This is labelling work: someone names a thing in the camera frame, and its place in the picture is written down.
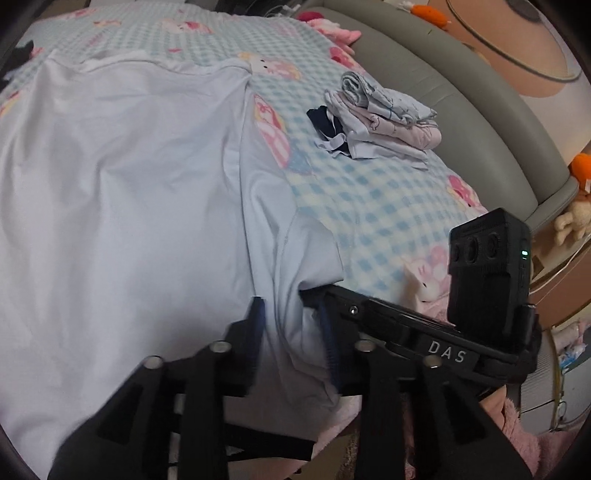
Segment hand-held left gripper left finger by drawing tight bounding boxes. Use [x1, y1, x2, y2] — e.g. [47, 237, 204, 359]
[46, 296, 267, 480]

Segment black clothes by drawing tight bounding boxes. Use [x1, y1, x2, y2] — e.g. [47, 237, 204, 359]
[0, 41, 37, 93]

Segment white shirt with navy collar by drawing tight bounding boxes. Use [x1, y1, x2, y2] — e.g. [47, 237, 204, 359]
[0, 50, 348, 480]

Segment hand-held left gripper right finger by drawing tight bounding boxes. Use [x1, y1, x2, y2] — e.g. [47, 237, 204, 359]
[318, 307, 532, 480]

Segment orange carrot plush toy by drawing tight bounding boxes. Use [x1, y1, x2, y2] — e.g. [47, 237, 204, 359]
[397, 0, 451, 25]

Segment navy folded garment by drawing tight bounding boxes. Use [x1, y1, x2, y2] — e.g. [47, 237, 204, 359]
[307, 106, 350, 158]

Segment grey padded headboard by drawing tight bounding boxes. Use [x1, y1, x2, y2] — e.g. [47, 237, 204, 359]
[291, 0, 581, 228]

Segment pink plush toy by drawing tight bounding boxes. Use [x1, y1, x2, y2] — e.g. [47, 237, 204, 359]
[305, 16, 362, 48]

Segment cream plush toy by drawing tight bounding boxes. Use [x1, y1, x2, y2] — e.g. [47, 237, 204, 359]
[553, 198, 590, 247]

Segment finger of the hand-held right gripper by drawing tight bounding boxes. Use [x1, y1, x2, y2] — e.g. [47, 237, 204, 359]
[299, 285, 371, 343]

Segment pale printed folded garment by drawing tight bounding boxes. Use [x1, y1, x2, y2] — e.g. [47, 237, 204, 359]
[341, 71, 438, 126]

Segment blue checked printed blanket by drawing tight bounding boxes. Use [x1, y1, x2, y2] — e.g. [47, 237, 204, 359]
[0, 0, 483, 333]

